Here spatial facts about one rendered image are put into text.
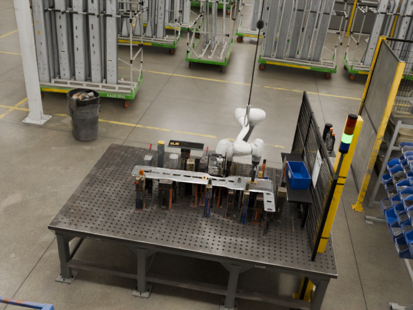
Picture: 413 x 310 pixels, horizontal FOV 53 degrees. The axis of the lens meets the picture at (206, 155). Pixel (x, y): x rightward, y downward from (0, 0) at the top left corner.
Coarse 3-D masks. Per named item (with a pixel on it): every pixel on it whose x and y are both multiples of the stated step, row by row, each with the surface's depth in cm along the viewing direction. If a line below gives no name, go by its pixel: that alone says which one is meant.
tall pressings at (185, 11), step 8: (144, 0) 1252; (168, 0) 1223; (184, 0) 1237; (160, 8) 1258; (168, 8) 1234; (184, 8) 1247; (144, 16) 1243; (168, 16) 1244; (176, 16) 1259; (184, 16) 1257
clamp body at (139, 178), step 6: (138, 174) 387; (144, 174) 388; (138, 180) 381; (144, 180) 390; (138, 186) 384; (138, 192) 389; (138, 198) 393; (144, 198) 401; (138, 204) 396; (144, 204) 405
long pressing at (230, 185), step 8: (136, 168) 407; (144, 168) 409; (152, 168) 410; (160, 168) 410; (152, 176) 397; (160, 176) 399; (168, 176) 400; (176, 176) 401; (192, 176) 404; (200, 176) 404; (208, 176) 406; (232, 176) 409; (216, 184) 395; (224, 184) 396; (232, 184) 397; (240, 184) 398; (256, 184) 400; (264, 184) 401; (272, 184) 403; (272, 192) 391
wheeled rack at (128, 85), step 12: (72, 12) 714; (84, 12) 715; (120, 12) 734; (120, 60) 813; (132, 60) 725; (48, 84) 761; (60, 84) 760; (72, 84) 772; (84, 84) 762; (96, 84) 782; (108, 84) 780; (120, 84) 794; (132, 84) 744; (108, 96) 754; (120, 96) 753; (132, 96) 751
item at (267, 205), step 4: (264, 192) 389; (264, 196) 383; (268, 196) 384; (272, 196) 384; (264, 200) 378; (268, 200) 379; (272, 200) 379; (264, 204) 372; (268, 204) 373; (272, 204) 373; (264, 208) 368; (268, 208) 368; (272, 208) 369
